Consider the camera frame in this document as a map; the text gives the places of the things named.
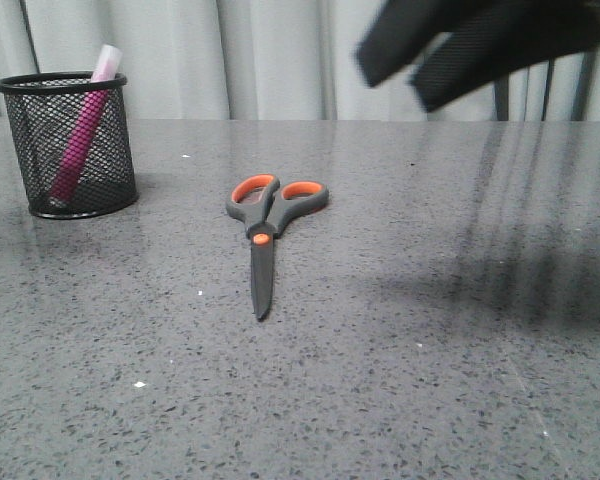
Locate pink highlighter pen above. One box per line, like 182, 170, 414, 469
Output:
49, 44, 123, 208

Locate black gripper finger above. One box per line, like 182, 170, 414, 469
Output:
411, 2, 600, 112
356, 1, 510, 87

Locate grey curtain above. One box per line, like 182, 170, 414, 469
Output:
0, 0, 600, 122

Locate grey and orange scissors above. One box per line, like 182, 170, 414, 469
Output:
226, 174, 329, 320

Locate black mesh pen holder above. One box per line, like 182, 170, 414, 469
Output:
0, 71, 138, 219

